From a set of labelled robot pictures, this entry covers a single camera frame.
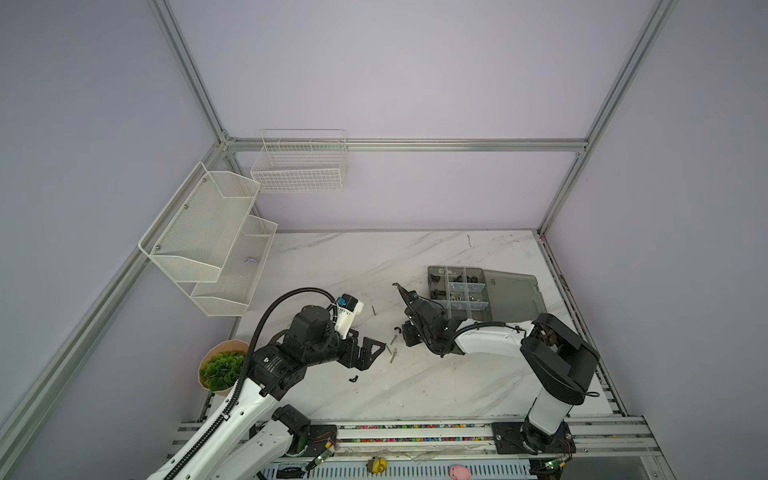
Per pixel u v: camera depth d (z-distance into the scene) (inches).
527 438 25.6
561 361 18.5
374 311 38.6
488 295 38.9
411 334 31.7
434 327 27.5
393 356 34.7
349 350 23.8
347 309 24.6
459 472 27.0
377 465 27.0
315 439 29.0
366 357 24.2
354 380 32.9
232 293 34.9
